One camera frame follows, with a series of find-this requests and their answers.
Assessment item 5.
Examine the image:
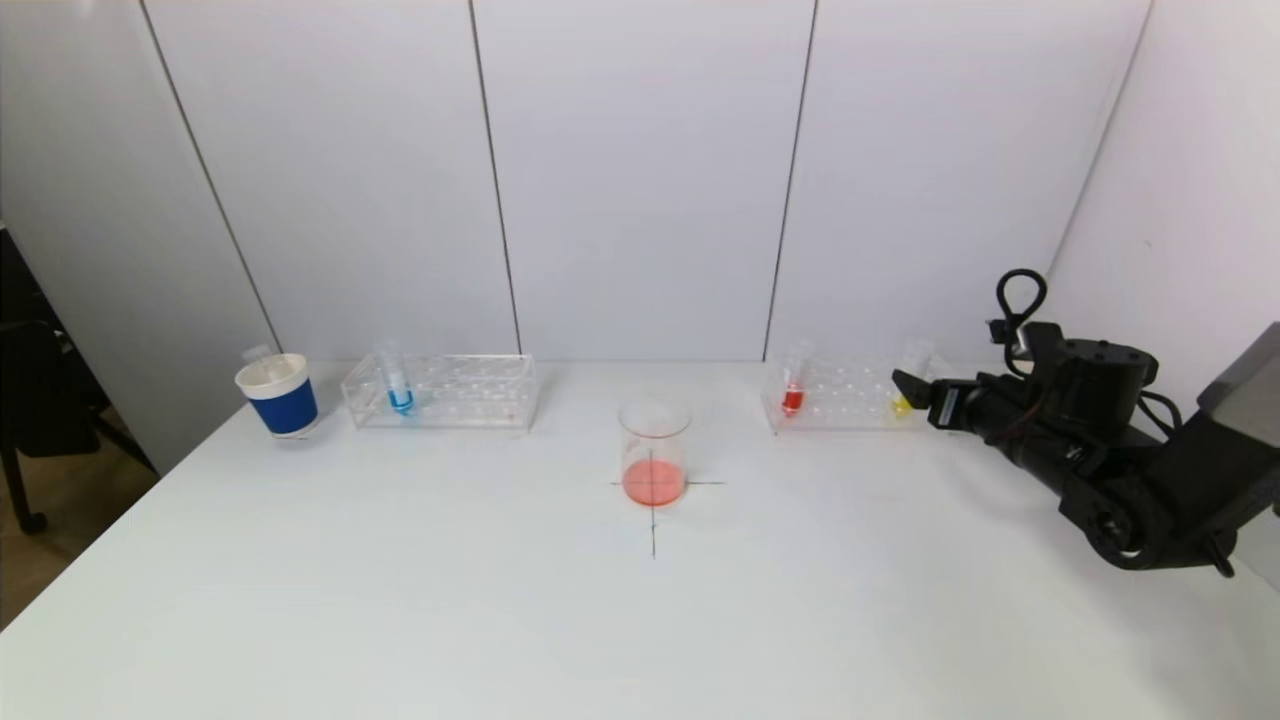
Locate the clear acrylic test tube rack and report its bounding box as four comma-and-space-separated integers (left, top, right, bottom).
342, 353, 542, 434
761, 352, 969, 437

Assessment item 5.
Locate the clear glass beaker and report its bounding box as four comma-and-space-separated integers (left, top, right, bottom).
617, 396, 694, 509

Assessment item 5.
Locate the test tube with blue pigment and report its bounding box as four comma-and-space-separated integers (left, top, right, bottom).
373, 340, 416, 419

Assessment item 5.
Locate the black right gripper cable loop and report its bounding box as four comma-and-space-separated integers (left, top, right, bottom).
994, 268, 1050, 347

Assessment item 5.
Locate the test tube with red pigment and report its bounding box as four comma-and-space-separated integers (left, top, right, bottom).
779, 340, 814, 419

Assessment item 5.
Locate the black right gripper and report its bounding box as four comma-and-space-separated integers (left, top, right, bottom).
890, 368, 1042, 469

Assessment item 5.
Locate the blue sleeve white paper cup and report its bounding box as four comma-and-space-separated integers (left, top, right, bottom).
235, 352, 322, 440

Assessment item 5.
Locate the test tube with yellow pigment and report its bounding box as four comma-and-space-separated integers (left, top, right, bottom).
890, 338, 937, 418

